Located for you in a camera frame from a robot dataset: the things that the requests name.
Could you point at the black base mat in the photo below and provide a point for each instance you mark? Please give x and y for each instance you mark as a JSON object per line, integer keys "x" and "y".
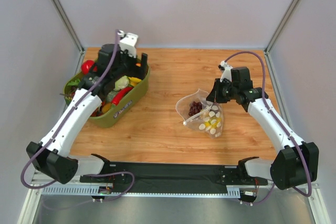
{"x": 183, "y": 178}

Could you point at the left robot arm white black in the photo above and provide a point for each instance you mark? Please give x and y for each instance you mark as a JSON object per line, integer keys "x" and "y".
{"x": 50, "y": 155}

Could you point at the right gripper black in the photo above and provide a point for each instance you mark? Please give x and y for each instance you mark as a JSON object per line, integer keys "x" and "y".
{"x": 216, "y": 92}

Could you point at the fake red apple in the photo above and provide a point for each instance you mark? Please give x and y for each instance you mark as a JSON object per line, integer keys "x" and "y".
{"x": 89, "y": 66}

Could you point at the fake broccoli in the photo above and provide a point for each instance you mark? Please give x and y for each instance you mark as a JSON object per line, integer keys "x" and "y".
{"x": 111, "y": 95}

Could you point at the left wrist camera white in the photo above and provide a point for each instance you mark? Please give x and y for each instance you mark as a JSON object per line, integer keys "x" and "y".
{"x": 128, "y": 43}

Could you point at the fake yellow banana bunch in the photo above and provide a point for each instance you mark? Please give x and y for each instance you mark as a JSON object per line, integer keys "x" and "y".
{"x": 213, "y": 122}

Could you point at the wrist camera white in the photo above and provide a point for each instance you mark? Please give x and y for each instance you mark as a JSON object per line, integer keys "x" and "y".
{"x": 225, "y": 69}
{"x": 128, "y": 43}

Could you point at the fake purple grapes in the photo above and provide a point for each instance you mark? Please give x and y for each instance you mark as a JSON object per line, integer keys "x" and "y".
{"x": 195, "y": 108}

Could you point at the fake red chili pepper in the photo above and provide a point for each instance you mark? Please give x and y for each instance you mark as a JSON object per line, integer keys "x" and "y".
{"x": 116, "y": 100}

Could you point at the fake yellow lemon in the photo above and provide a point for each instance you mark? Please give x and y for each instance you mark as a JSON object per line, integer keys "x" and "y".
{"x": 134, "y": 80}

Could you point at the clear zip top bag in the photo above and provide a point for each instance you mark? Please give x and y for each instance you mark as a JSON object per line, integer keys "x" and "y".
{"x": 196, "y": 122}

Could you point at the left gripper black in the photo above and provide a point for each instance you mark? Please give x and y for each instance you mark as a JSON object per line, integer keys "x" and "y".
{"x": 135, "y": 63}

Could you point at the olive green plastic bin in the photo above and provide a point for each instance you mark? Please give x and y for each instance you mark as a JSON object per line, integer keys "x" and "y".
{"x": 111, "y": 117}

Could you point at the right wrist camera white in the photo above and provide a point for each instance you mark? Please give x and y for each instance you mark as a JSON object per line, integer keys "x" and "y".
{"x": 225, "y": 69}

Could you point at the fake green cabbage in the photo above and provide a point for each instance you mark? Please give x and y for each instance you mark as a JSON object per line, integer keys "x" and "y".
{"x": 121, "y": 83}

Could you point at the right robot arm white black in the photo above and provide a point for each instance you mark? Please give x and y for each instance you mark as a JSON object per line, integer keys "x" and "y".
{"x": 296, "y": 162}

